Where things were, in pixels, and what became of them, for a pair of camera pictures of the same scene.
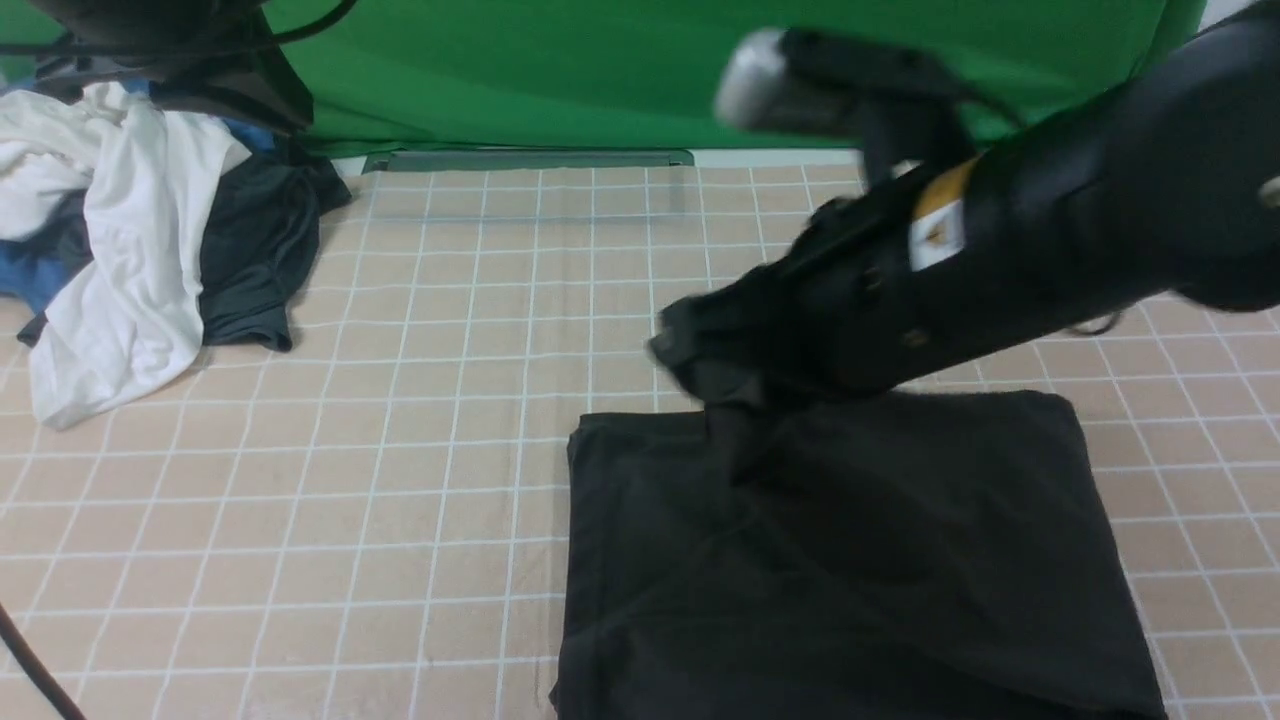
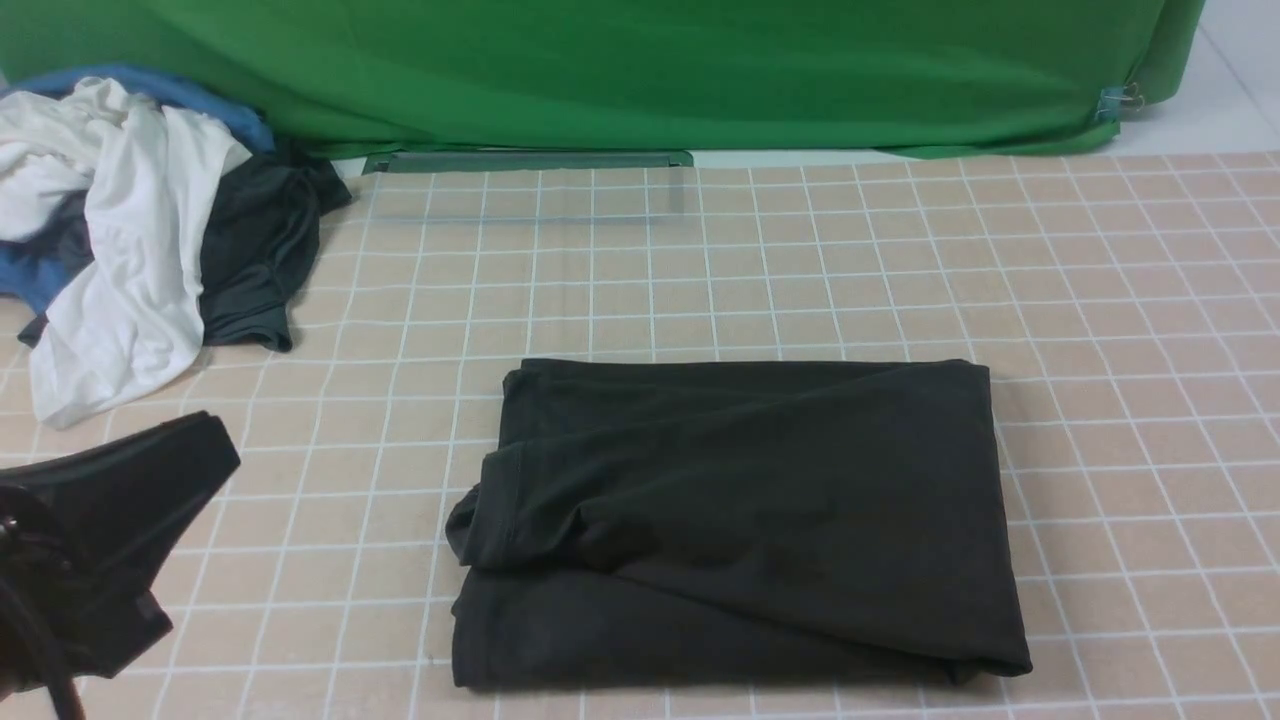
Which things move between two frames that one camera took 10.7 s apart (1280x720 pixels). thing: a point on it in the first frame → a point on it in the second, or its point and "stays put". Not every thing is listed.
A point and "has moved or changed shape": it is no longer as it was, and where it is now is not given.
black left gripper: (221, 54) → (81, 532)
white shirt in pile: (132, 327) stays put
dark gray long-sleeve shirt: (895, 556) has moved or changed shape
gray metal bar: (421, 159) stays put
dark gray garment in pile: (259, 235) stays put
